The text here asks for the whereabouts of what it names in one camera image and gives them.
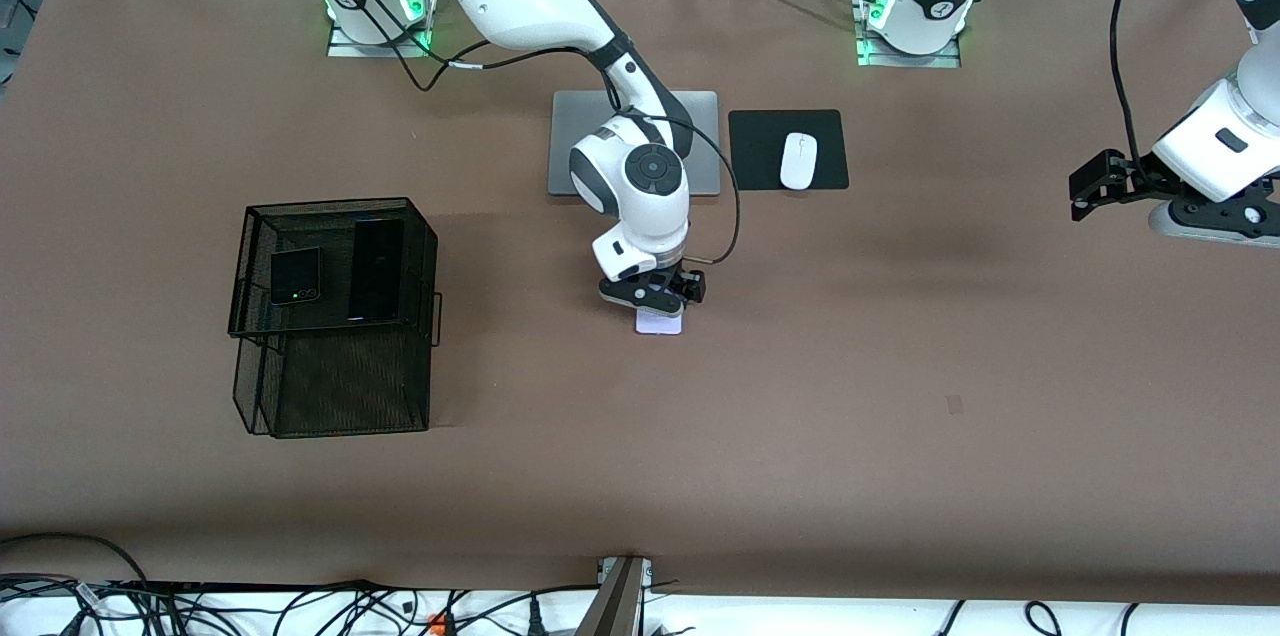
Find small black flip phone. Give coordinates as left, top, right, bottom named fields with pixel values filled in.
left=270, top=247, right=323, bottom=306

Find black mouse pad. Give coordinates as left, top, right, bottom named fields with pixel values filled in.
left=728, top=109, right=851, bottom=192

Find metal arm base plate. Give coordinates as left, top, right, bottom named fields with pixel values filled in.
left=857, top=0, right=963, bottom=69
left=327, top=0, right=433, bottom=59

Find aluminium support post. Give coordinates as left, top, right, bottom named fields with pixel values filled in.
left=575, top=556, right=653, bottom=636

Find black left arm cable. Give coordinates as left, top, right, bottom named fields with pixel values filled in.
left=1110, top=0, right=1173, bottom=179

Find silver closed laptop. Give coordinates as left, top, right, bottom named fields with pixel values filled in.
left=547, top=91, right=722, bottom=197

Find long black smartphone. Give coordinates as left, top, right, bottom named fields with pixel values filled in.
left=347, top=218, right=406, bottom=323

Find white computer mouse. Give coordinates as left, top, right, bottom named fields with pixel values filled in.
left=779, top=132, right=819, bottom=191

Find black mesh two-tier tray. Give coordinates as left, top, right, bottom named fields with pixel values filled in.
left=227, top=197, right=444, bottom=440

